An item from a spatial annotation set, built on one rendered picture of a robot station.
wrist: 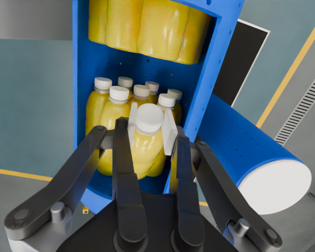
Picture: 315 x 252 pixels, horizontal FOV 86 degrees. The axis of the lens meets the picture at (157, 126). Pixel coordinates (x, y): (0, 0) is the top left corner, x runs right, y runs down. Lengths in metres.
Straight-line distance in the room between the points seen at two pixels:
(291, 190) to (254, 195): 0.14
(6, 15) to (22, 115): 1.33
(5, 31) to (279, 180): 1.00
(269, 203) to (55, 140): 1.75
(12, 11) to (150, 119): 0.59
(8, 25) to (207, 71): 0.60
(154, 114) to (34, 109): 1.68
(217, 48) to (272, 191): 0.63
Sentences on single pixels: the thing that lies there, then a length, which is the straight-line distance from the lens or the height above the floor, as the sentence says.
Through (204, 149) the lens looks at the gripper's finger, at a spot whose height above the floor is 1.34.
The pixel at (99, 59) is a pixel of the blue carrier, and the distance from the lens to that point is 0.46.
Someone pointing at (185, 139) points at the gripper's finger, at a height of 1.33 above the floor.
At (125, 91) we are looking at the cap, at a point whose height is 1.13.
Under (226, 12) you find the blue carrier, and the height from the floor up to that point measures 1.21.
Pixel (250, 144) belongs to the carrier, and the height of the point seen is 0.92.
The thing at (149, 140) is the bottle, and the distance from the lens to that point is 0.24.
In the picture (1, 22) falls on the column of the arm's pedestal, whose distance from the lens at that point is 0.70.
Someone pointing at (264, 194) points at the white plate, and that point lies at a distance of 0.80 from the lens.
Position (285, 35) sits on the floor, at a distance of 1.84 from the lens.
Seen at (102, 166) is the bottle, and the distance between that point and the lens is 0.42.
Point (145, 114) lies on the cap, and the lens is 0.23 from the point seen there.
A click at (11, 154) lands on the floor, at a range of 2.26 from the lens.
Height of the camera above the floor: 1.47
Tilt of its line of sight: 63 degrees down
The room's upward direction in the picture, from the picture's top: 173 degrees clockwise
